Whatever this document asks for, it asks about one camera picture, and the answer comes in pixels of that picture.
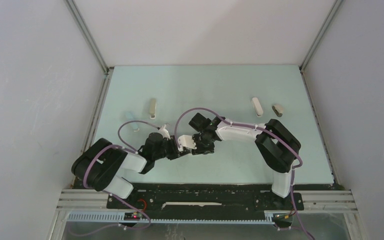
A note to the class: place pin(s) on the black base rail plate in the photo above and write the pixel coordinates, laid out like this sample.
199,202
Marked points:
210,201

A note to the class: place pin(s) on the light blue white stapler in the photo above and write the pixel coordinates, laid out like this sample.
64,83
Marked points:
130,116

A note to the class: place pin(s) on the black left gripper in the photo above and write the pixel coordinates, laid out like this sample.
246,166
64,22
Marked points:
175,152

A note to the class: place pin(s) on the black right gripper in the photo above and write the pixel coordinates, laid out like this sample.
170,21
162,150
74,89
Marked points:
200,151

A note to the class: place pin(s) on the grey cable duct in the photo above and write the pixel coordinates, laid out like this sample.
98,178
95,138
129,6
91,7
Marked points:
122,217

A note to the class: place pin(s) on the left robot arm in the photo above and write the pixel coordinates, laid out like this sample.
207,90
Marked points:
101,167

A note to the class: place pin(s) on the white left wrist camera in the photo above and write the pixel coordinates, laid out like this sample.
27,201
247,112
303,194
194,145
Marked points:
163,130

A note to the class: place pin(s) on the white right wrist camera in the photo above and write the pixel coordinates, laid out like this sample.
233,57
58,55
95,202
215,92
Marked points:
186,142

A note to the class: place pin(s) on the aluminium frame rail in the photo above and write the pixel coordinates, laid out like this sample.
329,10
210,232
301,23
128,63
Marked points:
86,33

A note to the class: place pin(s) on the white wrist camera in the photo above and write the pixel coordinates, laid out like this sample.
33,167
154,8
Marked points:
186,142
163,130

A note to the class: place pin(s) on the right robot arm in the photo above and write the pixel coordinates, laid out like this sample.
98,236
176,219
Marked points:
276,144

